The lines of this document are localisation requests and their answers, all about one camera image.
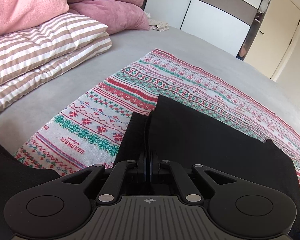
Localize striped quilt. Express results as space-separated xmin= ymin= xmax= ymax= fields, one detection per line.
xmin=0 ymin=12 xmax=113 ymax=120

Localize folded black garment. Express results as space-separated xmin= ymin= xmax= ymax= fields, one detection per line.
xmin=0 ymin=133 xmax=63 ymax=213

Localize white and grey sliding wardrobe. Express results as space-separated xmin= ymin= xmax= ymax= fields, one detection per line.
xmin=142 ymin=0 xmax=278 ymax=61

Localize pink fleece blanket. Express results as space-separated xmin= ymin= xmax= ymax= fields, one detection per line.
xmin=0 ymin=0 xmax=71 ymax=38

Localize small pile of light clothes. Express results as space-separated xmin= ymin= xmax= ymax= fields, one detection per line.
xmin=144 ymin=12 xmax=169 ymax=32

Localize mauve comforter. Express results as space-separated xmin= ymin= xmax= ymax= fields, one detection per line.
xmin=64 ymin=0 xmax=150 ymax=36

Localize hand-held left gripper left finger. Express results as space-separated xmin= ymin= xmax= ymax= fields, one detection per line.
xmin=58 ymin=150 xmax=148 ymax=204

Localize black pants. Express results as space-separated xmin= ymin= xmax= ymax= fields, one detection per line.
xmin=112 ymin=94 xmax=300 ymax=237

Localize patterned knit blanket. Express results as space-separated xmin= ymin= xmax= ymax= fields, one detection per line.
xmin=14 ymin=49 xmax=300 ymax=230

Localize cream door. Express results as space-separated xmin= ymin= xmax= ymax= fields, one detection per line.
xmin=243 ymin=0 xmax=300 ymax=82

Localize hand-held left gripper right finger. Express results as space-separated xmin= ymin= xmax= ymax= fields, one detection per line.
xmin=150 ymin=150 xmax=238 ymax=203

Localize pink bag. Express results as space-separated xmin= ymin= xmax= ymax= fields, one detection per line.
xmin=238 ymin=41 xmax=248 ymax=58

